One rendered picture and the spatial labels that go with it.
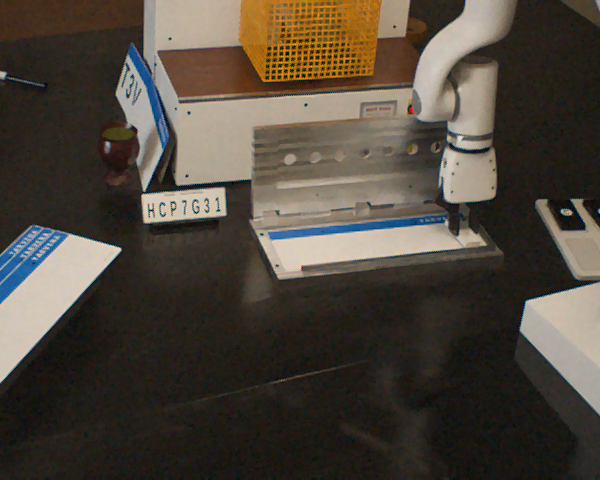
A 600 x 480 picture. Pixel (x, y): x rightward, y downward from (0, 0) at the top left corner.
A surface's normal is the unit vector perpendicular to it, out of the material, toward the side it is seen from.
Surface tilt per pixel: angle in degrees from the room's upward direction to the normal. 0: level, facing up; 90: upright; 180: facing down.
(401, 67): 0
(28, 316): 0
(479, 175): 78
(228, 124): 90
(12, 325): 0
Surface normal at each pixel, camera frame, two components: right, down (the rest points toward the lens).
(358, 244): 0.07, -0.84
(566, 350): -0.90, 0.18
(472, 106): 0.20, 0.38
